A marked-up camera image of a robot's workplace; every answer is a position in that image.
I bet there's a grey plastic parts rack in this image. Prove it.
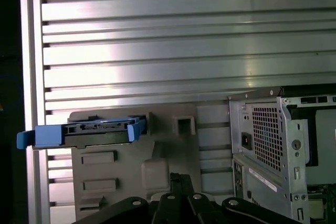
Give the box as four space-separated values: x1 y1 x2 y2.
67 102 203 224

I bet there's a black open PC case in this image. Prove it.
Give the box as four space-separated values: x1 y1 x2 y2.
227 84 336 224

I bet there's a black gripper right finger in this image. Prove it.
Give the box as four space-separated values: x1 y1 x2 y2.
182 173 299 224

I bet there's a hard disk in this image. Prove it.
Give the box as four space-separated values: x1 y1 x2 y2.
16 114 147 152

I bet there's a green motherboard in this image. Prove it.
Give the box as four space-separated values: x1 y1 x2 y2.
307 184 336 224

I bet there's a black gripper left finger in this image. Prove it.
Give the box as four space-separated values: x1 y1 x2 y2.
75 173 185 224

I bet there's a silver power supply unit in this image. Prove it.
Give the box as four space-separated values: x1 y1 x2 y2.
230 98 336 177

